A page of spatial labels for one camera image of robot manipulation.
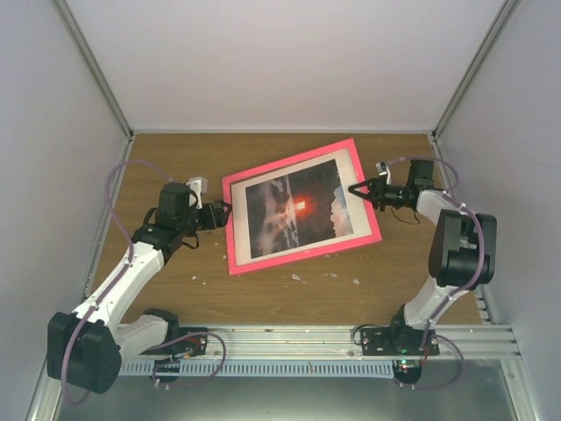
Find sunset photo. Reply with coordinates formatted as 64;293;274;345
245;159;354;259

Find pink picture frame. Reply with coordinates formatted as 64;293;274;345
222;139;382;275

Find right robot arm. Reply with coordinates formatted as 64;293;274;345
348;156;498;355

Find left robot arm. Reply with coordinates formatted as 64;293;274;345
46;177;231;394

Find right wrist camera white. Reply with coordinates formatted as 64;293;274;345
376;161;392;184

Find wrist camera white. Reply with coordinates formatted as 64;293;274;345
186;176;208;210
376;161;392;184

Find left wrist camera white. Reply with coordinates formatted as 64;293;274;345
186;176;208;210

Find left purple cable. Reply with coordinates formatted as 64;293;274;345
60;160;189;407

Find aluminium front rail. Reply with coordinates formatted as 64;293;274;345
46;322;522;361

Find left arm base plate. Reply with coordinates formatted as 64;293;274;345
144;326;209;358

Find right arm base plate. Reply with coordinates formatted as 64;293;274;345
352;325;440;357

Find grey slotted cable duct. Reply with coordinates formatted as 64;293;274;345
122;359;395;378

